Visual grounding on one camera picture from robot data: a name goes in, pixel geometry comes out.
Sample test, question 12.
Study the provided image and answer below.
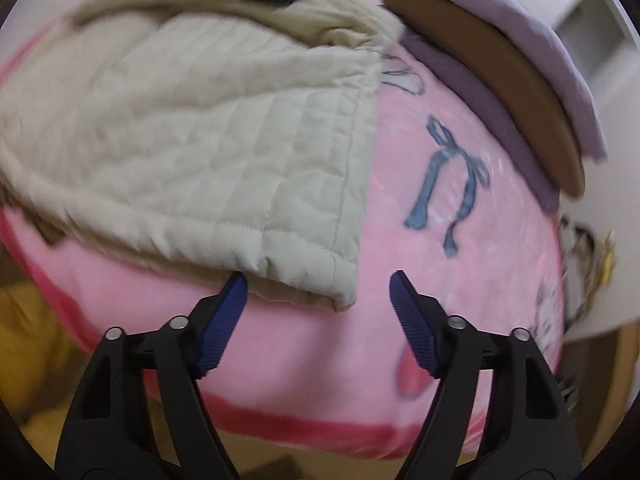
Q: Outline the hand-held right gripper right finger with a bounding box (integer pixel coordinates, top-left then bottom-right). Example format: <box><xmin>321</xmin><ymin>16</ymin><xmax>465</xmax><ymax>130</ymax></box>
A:
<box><xmin>389</xmin><ymin>270</ymin><xmax>583</xmax><ymax>480</ymax></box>

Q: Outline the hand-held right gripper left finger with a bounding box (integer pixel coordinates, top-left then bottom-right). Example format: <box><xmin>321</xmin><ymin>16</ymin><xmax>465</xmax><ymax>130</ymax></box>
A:
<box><xmin>54</xmin><ymin>271</ymin><xmax>249</xmax><ymax>480</ymax></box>

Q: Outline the cream quilted jacket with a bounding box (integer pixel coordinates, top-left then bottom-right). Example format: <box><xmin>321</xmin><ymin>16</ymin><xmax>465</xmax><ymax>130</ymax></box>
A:
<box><xmin>0</xmin><ymin>0</ymin><xmax>406</xmax><ymax>313</ymax></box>

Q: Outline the pink printed blanket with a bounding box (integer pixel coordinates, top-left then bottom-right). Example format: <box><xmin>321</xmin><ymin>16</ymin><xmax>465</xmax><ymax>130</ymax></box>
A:
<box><xmin>0</xmin><ymin>0</ymin><xmax>621</xmax><ymax>461</ymax></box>

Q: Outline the brown pillow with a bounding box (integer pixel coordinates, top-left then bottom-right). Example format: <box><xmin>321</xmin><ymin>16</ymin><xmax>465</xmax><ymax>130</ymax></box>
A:
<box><xmin>382</xmin><ymin>0</ymin><xmax>586</xmax><ymax>198</ymax></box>

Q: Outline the white cabinet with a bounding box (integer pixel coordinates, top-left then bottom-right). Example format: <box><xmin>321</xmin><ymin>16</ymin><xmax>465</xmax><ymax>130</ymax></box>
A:
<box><xmin>500</xmin><ymin>0</ymin><xmax>640</xmax><ymax>91</ymax></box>

